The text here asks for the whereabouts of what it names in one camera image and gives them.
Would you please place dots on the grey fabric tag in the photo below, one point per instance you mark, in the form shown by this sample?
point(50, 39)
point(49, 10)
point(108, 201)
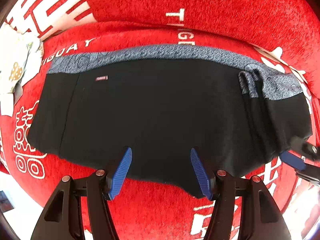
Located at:
point(18, 91)

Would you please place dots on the white fabric tag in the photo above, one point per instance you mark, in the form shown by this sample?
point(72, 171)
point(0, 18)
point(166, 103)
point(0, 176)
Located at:
point(7, 103)

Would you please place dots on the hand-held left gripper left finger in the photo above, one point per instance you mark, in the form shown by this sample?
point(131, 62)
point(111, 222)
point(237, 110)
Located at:
point(121, 172)

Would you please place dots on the light blue floral quilt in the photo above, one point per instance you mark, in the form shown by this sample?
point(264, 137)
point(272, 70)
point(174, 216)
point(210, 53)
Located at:
point(20, 55)

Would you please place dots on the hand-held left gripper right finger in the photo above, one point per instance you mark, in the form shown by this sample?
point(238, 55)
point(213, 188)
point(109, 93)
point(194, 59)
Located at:
point(201, 172)

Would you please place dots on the red printed blanket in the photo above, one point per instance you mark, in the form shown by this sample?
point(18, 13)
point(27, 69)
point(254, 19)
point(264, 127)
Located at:
point(150, 210)

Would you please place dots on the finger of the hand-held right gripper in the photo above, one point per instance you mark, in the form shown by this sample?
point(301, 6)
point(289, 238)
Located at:
point(292, 161)
point(308, 151)

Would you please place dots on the black pants with grey trim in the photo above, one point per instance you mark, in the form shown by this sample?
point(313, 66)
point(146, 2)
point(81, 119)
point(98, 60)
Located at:
point(150, 110)

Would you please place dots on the red printed cushion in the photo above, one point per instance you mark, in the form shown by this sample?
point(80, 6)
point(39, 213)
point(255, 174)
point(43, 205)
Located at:
point(200, 0)

